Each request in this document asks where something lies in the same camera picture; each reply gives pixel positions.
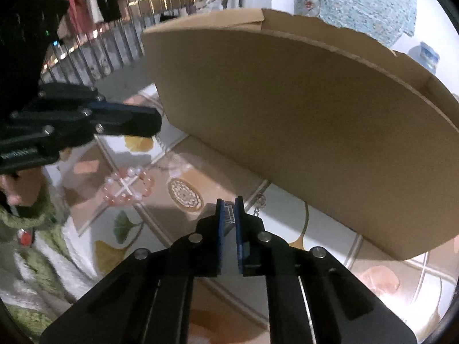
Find blue and white bottle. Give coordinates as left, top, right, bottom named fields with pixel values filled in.
left=409, top=41, right=441, bottom=76

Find ginkgo leaf printed tablecloth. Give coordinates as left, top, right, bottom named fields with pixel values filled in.
left=54, top=82, right=458, bottom=344

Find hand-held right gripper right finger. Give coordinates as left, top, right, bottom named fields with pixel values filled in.
left=234, top=195, right=418, bottom=344

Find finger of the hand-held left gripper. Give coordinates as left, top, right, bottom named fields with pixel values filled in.
left=0, top=108, right=163, bottom=153
left=38, top=83, right=156, bottom=114

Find person's left forearm green sleeve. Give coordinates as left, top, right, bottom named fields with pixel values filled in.
left=0, top=183, right=94, bottom=337

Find red hanging garment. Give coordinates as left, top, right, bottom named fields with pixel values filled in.
left=57, top=0, right=97, bottom=33

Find silver chain bracelet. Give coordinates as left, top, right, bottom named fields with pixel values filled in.
left=224, top=193, right=268, bottom=224

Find pink beaded bracelet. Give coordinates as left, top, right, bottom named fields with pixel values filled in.
left=102, top=167, right=155, bottom=206

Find light blue floral cloth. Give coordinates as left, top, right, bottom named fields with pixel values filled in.
left=294, top=0, right=418, bottom=49

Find brown cardboard box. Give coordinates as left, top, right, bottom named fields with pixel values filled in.
left=141, top=7, right=459, bottom=261

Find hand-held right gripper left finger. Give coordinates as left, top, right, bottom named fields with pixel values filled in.
left=39, top=198, right=229, bottom=344

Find person's left hand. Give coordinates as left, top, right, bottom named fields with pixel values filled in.
left=0, top=167, right=47, bottom=219

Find metal railing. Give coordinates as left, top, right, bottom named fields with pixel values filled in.
left=39, top=0, right=216, bottom=83

